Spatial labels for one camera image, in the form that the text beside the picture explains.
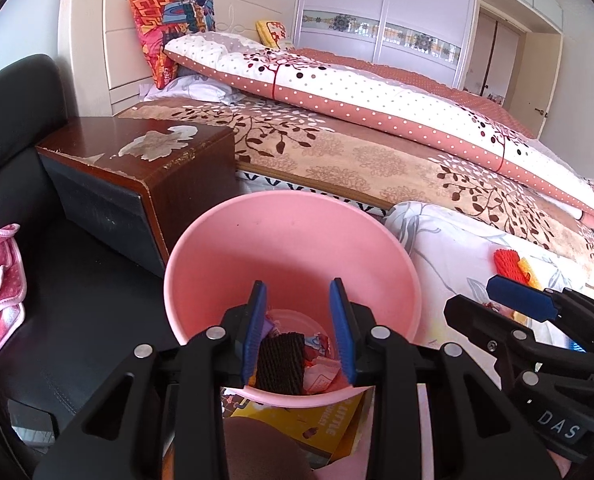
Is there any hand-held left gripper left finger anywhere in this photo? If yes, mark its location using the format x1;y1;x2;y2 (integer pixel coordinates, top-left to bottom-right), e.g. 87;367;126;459
32;280;268;480

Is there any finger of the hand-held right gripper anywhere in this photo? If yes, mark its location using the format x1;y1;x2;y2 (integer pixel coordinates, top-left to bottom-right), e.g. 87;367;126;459
487;275;594;358
444;294;592;376

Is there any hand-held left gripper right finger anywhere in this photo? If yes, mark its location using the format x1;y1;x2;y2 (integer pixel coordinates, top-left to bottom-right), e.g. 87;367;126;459
328;277;562;480

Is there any black foam net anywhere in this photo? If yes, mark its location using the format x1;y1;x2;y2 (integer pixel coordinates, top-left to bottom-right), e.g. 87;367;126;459
254;332;305;396

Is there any red foam net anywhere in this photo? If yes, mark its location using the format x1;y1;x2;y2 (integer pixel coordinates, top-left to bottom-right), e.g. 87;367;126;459
494;249;520;276

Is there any clear snack wrapper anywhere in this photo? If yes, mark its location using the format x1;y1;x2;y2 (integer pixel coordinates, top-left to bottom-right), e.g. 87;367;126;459
307;357;352;395

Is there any pink plastic bucket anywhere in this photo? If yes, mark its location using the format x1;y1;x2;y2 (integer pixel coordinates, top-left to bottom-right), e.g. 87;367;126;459
163;190;422;409

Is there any yellow cardboard box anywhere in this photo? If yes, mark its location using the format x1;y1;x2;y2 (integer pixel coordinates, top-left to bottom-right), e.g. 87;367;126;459
229;390;372;463

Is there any dark wooden nightstand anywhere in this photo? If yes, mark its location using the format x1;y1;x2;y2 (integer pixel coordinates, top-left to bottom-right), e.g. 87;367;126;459
36;116;236;281

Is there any brown leaf bedspread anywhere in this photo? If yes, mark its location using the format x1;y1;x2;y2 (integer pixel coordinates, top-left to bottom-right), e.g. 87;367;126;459
119;97;594;291

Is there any red dotted bed cover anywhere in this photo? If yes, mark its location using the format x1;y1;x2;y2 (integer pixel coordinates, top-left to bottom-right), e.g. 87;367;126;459
294;47;538;138

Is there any cream room door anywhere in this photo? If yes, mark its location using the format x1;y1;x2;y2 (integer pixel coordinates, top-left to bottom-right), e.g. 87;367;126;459
514;30;562;141

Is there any white dotted tree quilt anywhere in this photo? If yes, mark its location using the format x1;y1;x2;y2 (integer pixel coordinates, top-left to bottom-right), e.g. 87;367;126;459
163;31;594;231

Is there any brown double door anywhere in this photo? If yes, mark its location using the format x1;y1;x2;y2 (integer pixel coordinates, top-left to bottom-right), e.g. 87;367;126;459
464;5;520;103

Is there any white crumpled cloth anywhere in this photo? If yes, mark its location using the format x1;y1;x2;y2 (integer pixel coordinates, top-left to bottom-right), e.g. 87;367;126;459
143;74;242;106

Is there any yellow flowered pillow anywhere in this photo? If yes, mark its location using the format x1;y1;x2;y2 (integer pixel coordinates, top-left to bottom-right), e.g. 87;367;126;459
256;20;295;51

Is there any black leather sofa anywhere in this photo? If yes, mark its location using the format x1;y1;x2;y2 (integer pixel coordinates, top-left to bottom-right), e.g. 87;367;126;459
0;54;188;480

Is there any cream headboard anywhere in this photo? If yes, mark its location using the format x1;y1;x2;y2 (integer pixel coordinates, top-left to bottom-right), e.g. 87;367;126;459
58;0;305;118

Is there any colourful printed pillow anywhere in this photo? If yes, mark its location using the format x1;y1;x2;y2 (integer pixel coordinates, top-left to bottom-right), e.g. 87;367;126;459
128;0;218;91

